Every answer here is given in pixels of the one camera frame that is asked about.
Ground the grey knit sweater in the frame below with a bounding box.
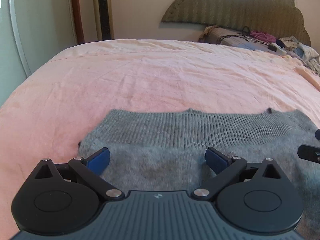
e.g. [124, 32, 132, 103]
[78, 109, 319, 239]

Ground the pale crumpled clothes pile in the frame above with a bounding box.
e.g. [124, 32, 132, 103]
[279, 36, 319, 76]

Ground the pink bed sheet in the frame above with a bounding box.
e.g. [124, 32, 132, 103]
[1, 40, 319, 239]

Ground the white remote control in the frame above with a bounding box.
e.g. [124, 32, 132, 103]
[268, 42, 287, 56]

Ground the magenta garment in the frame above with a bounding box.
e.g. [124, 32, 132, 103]
[250, 30, 277, 43]

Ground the olive padded headboard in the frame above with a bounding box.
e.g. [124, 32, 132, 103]
[161, 0, 311, 45]

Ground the white wardrobe door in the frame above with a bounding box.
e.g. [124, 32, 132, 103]
[1, 0, 77, 103]

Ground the gold tower fan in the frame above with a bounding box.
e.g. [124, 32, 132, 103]
[93, 0, 114, 41]

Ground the black cable on pillow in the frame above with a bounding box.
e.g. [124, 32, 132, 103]
[220, 26, 253, 46]

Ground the red-brown wooden door frame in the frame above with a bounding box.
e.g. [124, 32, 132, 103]
[71, 0, 85, 44]

